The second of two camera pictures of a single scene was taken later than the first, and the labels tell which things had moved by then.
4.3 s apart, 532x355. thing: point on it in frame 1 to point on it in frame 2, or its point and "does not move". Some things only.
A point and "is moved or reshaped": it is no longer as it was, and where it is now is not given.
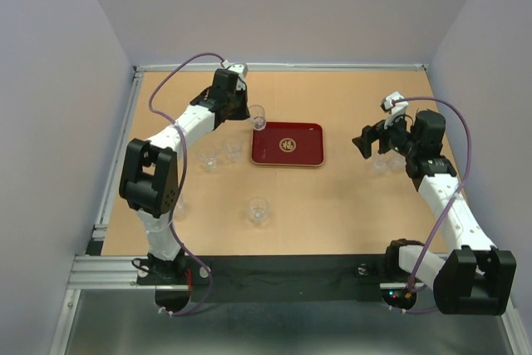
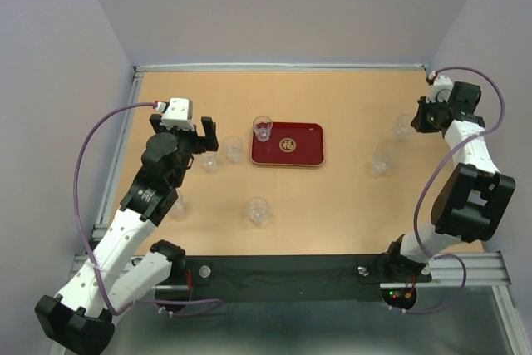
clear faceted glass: x=257 y=115 to x=263 y=125
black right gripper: x=370 y=134 to x=417 y=122
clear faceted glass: x=258 y=209 does not move
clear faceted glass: x=394 y=160 is moved or reshaped
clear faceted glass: x=233 y=148 does not move
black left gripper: x=243 y=112 to x=201 y=143
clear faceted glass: x=209 y=156 does not move
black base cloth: x=290 y=278 does not move
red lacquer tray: x=293 y=144 does not move
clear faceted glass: x=179 y=209 does not move
